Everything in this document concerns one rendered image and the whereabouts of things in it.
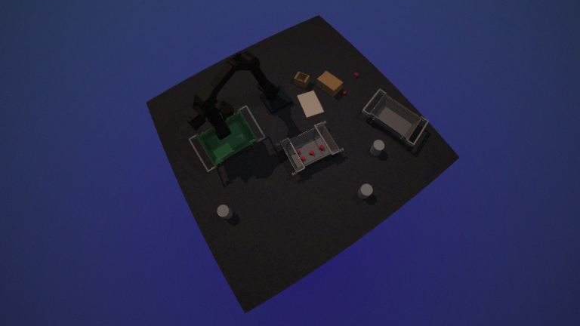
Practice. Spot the grey cylinder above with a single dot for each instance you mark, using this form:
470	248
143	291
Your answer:
224	211
364	191
377	147

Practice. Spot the brown rectangular box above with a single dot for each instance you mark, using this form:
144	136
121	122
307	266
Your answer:
329	83

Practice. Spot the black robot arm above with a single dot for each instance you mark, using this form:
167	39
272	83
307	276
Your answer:
205	99

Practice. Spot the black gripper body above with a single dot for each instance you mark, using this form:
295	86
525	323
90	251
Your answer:
222	130

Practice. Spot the small brown open box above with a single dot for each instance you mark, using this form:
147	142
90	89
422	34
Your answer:
301	79

